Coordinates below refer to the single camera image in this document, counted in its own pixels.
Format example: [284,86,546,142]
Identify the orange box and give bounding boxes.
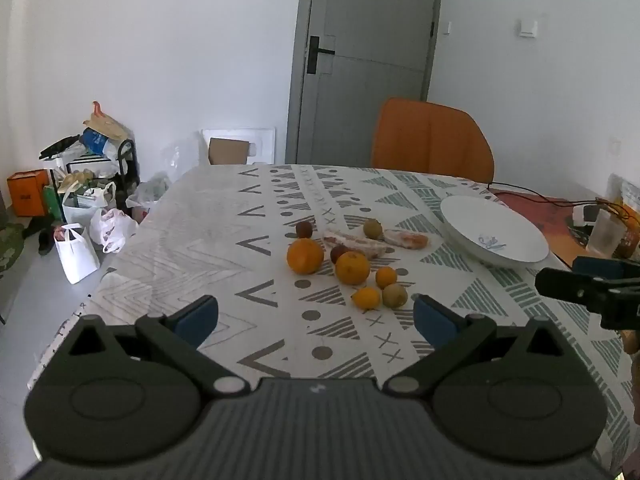
[6,169,49,217]

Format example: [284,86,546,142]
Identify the white foam board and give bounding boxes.
[201,128,276,165]

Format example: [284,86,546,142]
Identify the grey door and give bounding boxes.
[285,0,440,167]

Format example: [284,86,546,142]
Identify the black cable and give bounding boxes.
[487,180,601,208]

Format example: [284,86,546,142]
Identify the large orange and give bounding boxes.
[286,238,324,275]
[334,252,370,286]

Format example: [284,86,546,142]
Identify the white ceramic plate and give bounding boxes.
[440,196,550,268]

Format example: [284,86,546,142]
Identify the brown kiwi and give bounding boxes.
[362,219,384,240]
[382,283,408,309]

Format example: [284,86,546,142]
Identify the small red apple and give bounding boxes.
[330,244,348,264]

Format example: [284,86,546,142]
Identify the white plastic bag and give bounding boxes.
[89,208,138,254]

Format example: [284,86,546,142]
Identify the brown paper bag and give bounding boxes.
[84,101,129,142]

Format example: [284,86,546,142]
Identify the patterned white tablecloth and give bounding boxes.
[27,162,637,474]

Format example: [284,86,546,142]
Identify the white light switch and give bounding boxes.
[518,18,538,39]

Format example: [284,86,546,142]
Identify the cardboard box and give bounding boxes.
[208,138,250,166]

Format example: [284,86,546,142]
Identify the red orange table mat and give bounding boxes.
[487,182,604,266]

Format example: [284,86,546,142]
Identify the clear plastic cup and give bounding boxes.
[586,209,627,258]

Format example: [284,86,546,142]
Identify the dark red small fruit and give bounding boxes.
[295,221,314,238]

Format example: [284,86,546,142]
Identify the black metal rack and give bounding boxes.
[112,139,140,214]

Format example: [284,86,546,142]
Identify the white power adapter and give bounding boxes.
[572,204,585,226]

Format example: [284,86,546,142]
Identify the small mandarin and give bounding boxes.
[350,287,381,311]
[375,266,398,289]

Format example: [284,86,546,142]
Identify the black door handle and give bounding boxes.
[306,35,335,75]

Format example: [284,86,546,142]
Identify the white paper bag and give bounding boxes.
[53,223,100,285]

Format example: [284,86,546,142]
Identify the snack bag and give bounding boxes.
[605,174,640,214]

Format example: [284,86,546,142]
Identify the orange chair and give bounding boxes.
[371,98,495,183]

